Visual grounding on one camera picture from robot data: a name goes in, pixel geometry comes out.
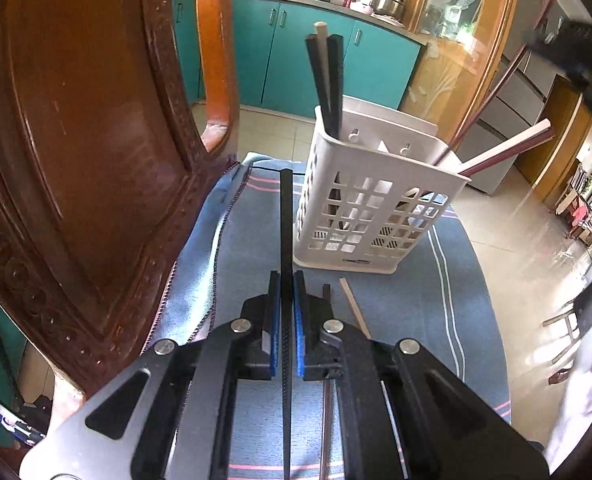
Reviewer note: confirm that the person's light clothing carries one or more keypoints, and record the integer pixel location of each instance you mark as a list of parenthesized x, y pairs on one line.
[(583, 410)]

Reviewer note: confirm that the wooden door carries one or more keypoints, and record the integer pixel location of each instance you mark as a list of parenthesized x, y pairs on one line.
[(560, 170)]

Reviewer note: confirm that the wooden glass cabinet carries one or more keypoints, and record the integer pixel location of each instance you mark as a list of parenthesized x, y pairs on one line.
[(450, 50)]

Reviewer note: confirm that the blue striped cloth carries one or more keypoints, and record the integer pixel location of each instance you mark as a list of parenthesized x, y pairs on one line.
[(425, 300)]

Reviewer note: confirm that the black chopstick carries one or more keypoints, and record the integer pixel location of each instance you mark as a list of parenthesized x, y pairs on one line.
[(320, 80), (287, 220), (336, 75)]

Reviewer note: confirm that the teal kitchen cabinets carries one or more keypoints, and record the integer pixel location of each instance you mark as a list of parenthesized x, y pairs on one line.
[(301, 55)]

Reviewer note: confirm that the white chopstick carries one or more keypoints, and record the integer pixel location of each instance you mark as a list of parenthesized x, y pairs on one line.
[(515, 141)]

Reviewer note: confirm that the pink container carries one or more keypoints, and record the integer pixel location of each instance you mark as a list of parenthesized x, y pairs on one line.
[(364, 7)]

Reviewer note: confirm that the brown wooden chair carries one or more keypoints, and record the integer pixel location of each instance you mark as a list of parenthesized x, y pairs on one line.
[(86, 135)]

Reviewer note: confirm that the white plastic utensil holder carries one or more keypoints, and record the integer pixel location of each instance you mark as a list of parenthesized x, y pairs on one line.
[(326, 170)]

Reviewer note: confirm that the wooden stool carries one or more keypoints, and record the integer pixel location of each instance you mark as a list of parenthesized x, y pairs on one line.
[(570, 322)]

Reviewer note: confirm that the pink chair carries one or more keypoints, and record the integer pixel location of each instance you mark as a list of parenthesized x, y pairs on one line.
[(580, 215)]

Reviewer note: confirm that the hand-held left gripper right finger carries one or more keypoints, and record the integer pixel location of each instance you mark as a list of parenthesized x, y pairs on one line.
[(299, 325)]

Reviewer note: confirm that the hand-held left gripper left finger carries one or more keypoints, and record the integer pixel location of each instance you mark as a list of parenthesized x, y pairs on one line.
[(275, 325)]

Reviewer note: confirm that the smartphone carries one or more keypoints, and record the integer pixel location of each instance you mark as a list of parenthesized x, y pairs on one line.
[(18, 422)]

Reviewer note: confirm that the grey refrigerator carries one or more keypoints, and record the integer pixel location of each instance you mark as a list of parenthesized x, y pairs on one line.
[(515, 85)]

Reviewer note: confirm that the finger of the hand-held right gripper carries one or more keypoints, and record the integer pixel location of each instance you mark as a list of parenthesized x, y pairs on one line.
[(555, 50)]

